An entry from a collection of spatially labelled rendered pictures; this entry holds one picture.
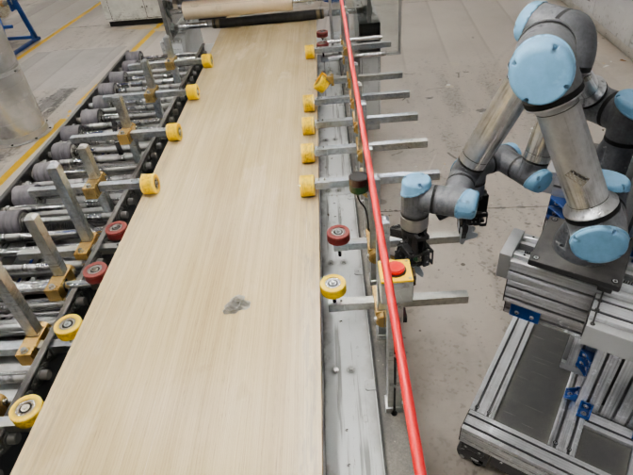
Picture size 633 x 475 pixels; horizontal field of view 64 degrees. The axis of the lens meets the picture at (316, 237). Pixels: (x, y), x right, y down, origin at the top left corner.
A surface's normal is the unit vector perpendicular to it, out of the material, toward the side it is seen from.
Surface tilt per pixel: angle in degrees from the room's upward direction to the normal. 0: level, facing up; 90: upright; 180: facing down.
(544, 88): 83
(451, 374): 0
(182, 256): 0
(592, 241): 97
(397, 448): 0
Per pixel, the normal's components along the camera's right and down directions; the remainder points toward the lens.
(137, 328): -0.09, -0.78
